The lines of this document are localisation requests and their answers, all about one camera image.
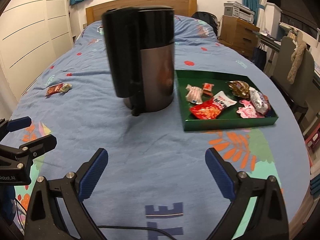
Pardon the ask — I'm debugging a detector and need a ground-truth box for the small red candy packet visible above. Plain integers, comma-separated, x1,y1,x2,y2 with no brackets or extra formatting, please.
202,82,214,97

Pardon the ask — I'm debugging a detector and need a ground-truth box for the wooden dresser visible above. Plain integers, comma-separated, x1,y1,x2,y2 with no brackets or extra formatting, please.
219,15,260,60

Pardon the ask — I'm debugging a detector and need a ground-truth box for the olive green snack packet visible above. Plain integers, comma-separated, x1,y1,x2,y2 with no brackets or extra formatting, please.
59,83,72,93

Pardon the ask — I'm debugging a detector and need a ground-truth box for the black backpack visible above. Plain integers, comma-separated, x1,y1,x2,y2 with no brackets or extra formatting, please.
192,11,219,36

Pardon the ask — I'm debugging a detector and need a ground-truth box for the brown chocolate snack bag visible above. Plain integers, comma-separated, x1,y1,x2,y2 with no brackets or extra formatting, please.
228,81,250,99

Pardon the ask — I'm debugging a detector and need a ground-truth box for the blue patterned bed cover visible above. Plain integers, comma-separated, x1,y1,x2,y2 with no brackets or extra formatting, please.
3,16,310,239

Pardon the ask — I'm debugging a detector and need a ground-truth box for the pink cartoon character packet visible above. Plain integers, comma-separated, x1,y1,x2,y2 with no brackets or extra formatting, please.
236,100,264,119

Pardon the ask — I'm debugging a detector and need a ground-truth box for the pink striped snack packet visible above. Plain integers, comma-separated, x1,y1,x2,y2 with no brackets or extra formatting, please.
185,84,203,105

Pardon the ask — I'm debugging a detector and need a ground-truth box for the desk with clutter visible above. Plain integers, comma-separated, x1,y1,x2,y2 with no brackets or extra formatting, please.
254,22,320,81

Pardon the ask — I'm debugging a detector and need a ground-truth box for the grey chair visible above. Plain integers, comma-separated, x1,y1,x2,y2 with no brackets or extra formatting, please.
271,36,315,123

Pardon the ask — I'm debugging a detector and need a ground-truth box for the beige scarf on chair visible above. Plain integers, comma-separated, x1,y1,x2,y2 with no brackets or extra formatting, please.
287,31,307,85

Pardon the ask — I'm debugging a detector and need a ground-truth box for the dark red jerky packet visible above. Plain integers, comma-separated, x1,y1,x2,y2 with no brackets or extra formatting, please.
46,83,63,96

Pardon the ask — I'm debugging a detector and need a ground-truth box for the wooden headboard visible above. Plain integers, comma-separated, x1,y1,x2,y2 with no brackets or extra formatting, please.
85,0,198,27

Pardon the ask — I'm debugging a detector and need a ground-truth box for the red spicy snack pouch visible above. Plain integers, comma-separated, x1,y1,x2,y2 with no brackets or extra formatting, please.
189,91,237,120

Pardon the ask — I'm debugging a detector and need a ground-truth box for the white blue cookie pack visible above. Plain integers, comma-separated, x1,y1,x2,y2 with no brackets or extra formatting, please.
249,87,271,115

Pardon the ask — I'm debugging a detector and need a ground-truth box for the white wardrobe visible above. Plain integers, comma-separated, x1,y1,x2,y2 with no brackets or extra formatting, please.
1,0,73,99

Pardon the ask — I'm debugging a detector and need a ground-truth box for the white printer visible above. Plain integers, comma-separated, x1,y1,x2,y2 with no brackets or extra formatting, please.
223,1,255,24

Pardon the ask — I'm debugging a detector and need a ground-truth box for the dark shopping bag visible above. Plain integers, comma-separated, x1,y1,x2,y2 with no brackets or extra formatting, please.
252,43,267,71

